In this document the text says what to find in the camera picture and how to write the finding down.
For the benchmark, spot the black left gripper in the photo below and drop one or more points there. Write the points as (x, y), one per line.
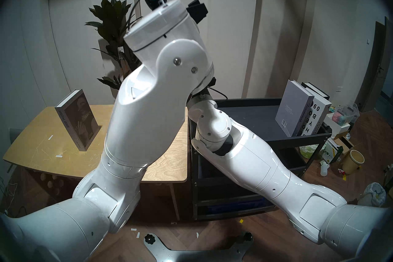
(198, 11)

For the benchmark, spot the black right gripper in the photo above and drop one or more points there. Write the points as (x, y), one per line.
(204, 89)

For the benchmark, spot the grey Discontent book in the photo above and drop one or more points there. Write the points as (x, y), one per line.
(291, 108)

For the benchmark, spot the black Century book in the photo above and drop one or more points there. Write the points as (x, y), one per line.
(316, 89)

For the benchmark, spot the white Design Hotels yearbook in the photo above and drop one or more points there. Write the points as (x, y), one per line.
(319, 111)

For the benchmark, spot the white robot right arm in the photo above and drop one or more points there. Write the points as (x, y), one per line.
(251, 166)

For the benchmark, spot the black metal shelf cart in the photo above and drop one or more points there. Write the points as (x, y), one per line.
(261, 114)

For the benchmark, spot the light wooden display table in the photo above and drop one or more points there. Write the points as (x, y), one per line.
(36, 147)

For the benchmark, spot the tall green leafy plant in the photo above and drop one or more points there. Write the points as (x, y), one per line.
(110, 19)

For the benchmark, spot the flat blue plastic crate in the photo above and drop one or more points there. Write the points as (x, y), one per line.
(233, 206)

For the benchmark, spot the pale green plastic bag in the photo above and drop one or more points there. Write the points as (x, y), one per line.
(308, 151)

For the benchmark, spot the grey Special Issue book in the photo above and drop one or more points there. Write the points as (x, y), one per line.
(78, 123)

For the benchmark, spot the white square box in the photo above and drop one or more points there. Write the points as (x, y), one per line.
(336, 128)

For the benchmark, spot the green and white carton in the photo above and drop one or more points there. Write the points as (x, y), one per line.
(331, 151)

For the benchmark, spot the small white bottle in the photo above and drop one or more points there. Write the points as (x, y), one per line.
(324, 169)

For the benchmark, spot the clear plastic storage box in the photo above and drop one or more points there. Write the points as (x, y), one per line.
(347, 114)

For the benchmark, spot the brown cardboard box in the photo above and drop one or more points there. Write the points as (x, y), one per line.
(345, 143)

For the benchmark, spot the black star knob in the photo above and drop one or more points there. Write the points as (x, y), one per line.
(248, 237)
(149, 239)

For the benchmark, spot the beige round bucket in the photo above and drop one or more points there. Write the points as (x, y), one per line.
(353, 163)

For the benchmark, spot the dark brown door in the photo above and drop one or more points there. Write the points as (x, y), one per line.
(374, 68)

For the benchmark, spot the white bin with plastic bag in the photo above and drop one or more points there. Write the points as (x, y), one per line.
(376, 192)

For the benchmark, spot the grey metal robot base plate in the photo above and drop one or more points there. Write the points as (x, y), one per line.
(190, 256)

